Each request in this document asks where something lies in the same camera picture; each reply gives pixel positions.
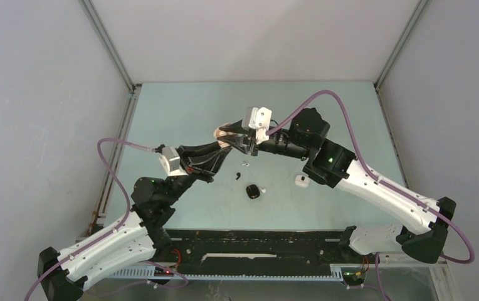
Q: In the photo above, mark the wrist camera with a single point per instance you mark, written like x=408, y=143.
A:
x=171, y=161
x=258, y=119

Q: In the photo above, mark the black earbud charging case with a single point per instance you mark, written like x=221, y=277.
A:
x=253, y=191

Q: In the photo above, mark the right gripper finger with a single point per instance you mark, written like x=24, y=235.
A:
x=239, y=142
x=234, y=128

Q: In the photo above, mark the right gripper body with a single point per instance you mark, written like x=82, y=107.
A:
x=252, y=143

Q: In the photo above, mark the beige earbud charging case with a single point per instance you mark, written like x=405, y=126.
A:
x=218, y=134

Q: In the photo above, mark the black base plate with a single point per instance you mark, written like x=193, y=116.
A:
x=257, y=253

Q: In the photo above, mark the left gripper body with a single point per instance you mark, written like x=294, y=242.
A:
x=199, y=174

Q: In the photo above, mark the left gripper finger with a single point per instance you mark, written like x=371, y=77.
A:
x=209, y=164
x=199, y=150

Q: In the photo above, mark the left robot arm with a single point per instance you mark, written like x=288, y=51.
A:
x=138, y=234

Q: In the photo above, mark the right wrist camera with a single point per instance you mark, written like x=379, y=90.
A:
x=258, y=119

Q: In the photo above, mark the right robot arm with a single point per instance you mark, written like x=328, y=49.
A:
x=418, y=233

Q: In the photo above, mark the white earbud charging case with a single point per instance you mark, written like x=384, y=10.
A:
x=302, y=181

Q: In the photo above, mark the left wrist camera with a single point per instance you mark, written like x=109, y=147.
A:
x=171, y=161

